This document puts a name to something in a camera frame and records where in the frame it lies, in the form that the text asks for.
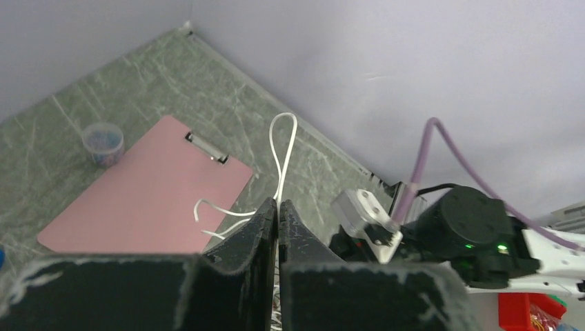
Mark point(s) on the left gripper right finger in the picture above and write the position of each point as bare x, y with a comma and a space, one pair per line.
305, 285

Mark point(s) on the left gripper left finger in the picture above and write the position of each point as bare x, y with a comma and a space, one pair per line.
237, 281

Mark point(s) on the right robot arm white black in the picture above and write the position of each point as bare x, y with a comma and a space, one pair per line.
464, 230

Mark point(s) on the pink clipboard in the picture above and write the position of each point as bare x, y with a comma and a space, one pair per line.
165, 195

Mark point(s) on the small clear plastic cup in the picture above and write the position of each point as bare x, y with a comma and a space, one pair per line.
104, 142

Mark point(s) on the red box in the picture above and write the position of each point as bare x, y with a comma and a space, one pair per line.
529, 311

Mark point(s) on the blue cube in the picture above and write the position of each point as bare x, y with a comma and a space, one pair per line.
2, 258

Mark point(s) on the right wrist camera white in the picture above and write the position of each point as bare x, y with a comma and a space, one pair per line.
361, 216

